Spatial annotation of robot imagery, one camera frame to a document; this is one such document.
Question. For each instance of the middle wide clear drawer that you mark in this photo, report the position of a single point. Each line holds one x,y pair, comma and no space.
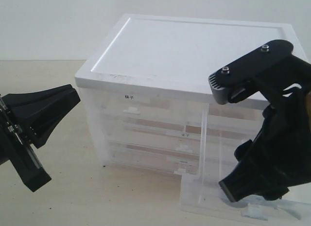
160,138

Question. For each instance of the bottom wide clear drawer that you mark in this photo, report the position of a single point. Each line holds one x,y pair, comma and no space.
143,157

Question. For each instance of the translucent plastic drawer cabinet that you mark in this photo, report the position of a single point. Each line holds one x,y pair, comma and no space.
168,57

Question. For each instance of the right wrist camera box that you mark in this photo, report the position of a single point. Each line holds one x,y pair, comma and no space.
239,74

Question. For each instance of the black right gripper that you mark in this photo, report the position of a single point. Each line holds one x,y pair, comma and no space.
282,154

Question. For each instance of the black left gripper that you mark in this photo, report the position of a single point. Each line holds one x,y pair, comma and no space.
26,122

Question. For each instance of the wide clear drawer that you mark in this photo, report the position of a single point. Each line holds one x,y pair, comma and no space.
160,138
143,157

